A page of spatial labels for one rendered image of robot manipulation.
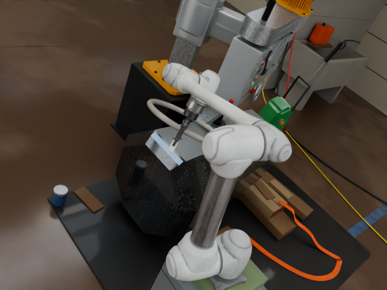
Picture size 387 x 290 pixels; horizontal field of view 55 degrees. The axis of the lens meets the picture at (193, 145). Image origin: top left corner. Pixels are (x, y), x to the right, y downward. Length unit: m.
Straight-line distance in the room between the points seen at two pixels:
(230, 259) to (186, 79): 0.81
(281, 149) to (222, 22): 1.93
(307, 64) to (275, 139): 4.15
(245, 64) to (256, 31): 0.23
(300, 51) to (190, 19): 2.70
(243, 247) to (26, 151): 2.24
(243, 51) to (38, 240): 1.87
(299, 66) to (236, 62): 3.09
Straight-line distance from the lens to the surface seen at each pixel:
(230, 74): 2.53
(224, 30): 3.12
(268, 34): 2.39
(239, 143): 1.25
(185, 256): 1.60
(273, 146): 1.34
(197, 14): 3.06
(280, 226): 3.49
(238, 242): 1.69
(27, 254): 2.78
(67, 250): 2.81
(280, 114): 4.26
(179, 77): 1.68
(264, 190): 3.55
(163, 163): 2.46
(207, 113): 2.46
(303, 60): 5.50
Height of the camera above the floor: 2.32
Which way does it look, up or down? 35 degrees down
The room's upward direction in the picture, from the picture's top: 24 degrees clockwise
